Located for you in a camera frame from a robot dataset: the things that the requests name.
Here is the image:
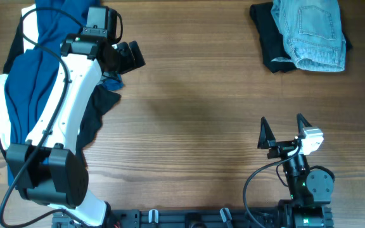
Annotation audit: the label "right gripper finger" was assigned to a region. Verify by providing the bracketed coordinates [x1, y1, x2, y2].
[297, 113, 312, 130]
[257, 117, 276, 149]

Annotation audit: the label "light blue denim jeans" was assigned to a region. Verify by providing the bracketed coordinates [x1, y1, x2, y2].
[271, 0, 347, 72]

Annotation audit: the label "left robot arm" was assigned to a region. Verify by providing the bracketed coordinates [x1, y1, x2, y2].
[6, 6, 144, 227]

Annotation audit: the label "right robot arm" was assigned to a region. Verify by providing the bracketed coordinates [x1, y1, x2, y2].
[257, 113, 335, 227]

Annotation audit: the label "black garment in pile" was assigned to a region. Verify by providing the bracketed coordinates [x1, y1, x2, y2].
[3, 23, 121, 167]

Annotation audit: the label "folded black garment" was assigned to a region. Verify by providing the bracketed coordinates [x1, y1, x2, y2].
[249, 1, 352, 73]

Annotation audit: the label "dark blue shirt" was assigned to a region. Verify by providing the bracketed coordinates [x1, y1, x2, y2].
[3, 0, 125, 186]

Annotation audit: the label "white garment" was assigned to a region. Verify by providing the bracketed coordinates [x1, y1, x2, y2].
[0, 14, 39, 153]

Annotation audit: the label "right black cable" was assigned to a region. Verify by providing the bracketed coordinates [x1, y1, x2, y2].
[242, 147, 302, 228]

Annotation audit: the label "black cable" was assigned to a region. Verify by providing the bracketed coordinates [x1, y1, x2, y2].
[0, 6, 85, 228]
[242, 147, 302, 228]

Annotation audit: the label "right white rail clip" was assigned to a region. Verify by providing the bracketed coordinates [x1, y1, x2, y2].
[219, 207, 232, 223]

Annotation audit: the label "white rail clip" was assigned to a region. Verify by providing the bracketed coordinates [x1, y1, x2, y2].
[148, 209, 159, 224]
[219, 207, 232, 223]

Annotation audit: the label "left black cable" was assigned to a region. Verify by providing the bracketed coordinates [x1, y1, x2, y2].
[0, 6, 85, 228]

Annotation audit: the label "left white rail clip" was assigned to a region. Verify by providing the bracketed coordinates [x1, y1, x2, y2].
[148, 209, 159, 224]

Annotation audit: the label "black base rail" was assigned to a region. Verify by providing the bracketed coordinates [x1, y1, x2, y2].
[51, 207, 334, 228]

